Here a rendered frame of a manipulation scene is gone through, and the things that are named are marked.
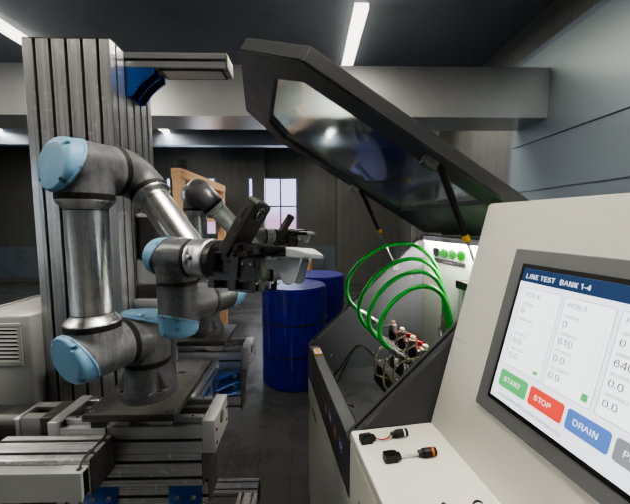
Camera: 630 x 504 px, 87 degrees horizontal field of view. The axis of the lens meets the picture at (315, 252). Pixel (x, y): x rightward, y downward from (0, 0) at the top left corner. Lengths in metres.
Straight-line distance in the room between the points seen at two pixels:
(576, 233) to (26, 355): 1.42
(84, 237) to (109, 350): 0.26
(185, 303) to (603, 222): 0.75
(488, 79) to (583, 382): 3.09
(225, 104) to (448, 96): 1.93
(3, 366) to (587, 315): 1.45
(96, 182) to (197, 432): 0.65
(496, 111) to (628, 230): 2.88
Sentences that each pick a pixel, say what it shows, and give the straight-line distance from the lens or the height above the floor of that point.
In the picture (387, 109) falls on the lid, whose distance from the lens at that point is 0.84.
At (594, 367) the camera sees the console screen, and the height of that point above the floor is 1.28.
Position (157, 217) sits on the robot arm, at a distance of 0.87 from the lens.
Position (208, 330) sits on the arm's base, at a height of 1.07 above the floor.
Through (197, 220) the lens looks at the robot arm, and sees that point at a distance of 1.54.
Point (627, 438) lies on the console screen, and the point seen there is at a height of 1.21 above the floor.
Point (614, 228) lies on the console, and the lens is 0.72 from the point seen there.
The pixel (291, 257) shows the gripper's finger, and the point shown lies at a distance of 0.52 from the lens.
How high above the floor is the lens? 1.50
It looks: 5 degrees down
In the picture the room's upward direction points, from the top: straight up
